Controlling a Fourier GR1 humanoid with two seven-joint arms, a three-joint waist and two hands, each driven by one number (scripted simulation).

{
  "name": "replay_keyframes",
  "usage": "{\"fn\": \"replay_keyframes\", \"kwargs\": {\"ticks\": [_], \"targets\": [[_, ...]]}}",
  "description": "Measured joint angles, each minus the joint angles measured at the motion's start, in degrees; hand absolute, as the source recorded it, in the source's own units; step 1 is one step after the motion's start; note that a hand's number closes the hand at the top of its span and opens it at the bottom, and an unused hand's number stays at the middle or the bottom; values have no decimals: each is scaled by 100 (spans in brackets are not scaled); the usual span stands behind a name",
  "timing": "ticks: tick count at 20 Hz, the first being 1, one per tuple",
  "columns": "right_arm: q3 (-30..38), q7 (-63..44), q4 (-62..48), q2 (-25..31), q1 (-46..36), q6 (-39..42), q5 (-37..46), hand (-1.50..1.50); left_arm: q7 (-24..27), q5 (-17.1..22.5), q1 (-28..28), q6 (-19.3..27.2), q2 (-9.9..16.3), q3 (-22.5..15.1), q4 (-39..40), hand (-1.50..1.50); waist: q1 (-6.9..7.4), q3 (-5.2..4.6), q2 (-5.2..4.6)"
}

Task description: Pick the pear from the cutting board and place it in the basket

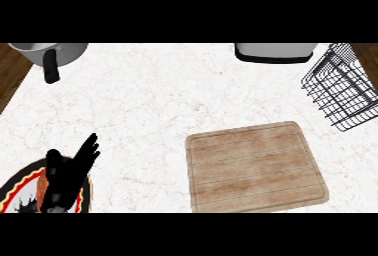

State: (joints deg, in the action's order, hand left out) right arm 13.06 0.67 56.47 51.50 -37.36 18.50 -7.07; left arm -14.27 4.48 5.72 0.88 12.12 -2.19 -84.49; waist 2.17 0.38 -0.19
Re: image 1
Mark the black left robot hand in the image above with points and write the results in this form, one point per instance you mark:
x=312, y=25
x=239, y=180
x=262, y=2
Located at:
x=68, y=173

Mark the wooden cutting board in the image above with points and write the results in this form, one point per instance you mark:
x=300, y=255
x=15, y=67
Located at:
x=256, y=168

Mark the black plate with red rim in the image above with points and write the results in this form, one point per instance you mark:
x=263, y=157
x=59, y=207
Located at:
x=19, y=190

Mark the grey appliance with black base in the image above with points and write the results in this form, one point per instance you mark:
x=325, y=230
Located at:
x=273, y=52

